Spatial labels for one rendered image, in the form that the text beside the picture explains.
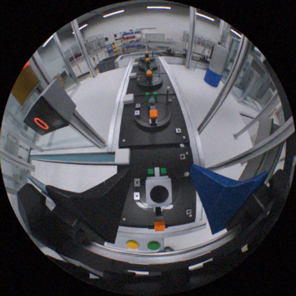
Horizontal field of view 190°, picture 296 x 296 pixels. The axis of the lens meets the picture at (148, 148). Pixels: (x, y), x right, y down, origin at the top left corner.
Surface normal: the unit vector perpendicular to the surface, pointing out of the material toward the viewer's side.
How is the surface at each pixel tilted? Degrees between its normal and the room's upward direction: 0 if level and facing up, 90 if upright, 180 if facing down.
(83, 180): 0
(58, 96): 90
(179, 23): 90
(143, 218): 0
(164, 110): 0
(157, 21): 90
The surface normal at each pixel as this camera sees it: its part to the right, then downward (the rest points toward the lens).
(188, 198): -0.06, -0.35
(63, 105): 1.00, -0.05
